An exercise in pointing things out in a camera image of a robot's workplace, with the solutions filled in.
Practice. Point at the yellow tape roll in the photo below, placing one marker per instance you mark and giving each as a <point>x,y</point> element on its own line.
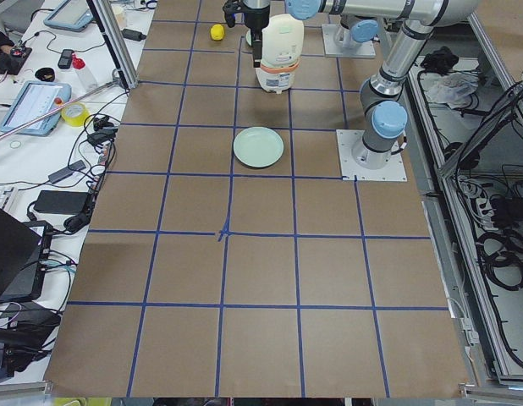
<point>75,114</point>

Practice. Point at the white rice cooker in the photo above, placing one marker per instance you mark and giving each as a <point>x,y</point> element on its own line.
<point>282,43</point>

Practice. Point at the white crumpled cloth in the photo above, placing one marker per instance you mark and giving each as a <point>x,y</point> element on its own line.
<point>454,90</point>

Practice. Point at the black phone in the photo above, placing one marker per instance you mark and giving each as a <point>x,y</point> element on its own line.
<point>65,59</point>

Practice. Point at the yellow toy potato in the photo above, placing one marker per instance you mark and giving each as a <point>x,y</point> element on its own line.
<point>217,32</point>

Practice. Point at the black power adapter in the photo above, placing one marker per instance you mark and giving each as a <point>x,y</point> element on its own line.
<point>61,202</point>

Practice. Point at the black small bowl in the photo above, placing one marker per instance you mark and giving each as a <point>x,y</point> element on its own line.
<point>45,74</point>

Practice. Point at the aluminium frame post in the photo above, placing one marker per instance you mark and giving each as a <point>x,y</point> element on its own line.
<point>103,14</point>

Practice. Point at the black laptop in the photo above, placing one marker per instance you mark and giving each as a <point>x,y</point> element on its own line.
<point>24,246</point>

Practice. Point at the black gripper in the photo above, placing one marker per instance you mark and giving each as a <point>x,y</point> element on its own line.
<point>255,20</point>

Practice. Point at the red capped spray bottle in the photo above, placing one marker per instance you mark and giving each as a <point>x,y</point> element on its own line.
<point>84,74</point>

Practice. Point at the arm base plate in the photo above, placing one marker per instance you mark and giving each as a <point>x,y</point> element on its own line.
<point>357,163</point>
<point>363,51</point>

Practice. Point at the blue teach pendant tablet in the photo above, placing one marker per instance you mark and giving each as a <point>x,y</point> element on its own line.
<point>35,99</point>

